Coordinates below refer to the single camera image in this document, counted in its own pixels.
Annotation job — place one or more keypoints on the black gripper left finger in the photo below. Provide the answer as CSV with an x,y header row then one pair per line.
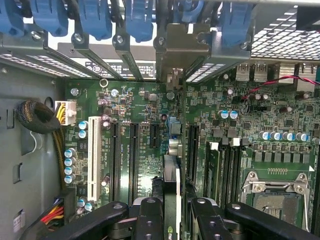
x,y
150,220

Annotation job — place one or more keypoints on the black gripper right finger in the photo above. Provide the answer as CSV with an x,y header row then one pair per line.
x,y
210,222

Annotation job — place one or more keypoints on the black RAM slot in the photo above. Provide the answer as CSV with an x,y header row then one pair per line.
x,y
235,175
225,175

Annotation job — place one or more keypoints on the metal CPU socket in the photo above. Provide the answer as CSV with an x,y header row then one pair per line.
x,y
275,207

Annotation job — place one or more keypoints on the black power connector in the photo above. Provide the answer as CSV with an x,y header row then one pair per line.
x,y
68,205

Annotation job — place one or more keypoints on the short PCIe expansion slot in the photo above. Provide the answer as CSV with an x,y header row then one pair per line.
x,y
154,136

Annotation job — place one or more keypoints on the white PCI expansion slot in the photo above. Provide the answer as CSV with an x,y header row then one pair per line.
x,y
94,155

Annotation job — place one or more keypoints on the green motherboard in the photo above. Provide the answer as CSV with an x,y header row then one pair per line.
x,y
140,100

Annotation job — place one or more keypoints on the white power connector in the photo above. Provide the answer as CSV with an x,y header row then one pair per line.
x,y
70,110

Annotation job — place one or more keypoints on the open grey PC case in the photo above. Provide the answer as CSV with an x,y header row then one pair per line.
x,y
25,162

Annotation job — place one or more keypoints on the silver USB port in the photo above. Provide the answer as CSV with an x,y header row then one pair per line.
x,y
260,72
243,72

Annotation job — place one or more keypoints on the blue card retention latch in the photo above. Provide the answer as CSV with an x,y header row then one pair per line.
x,y
50,17
140,22
236,22
11,17
96,20
190,11

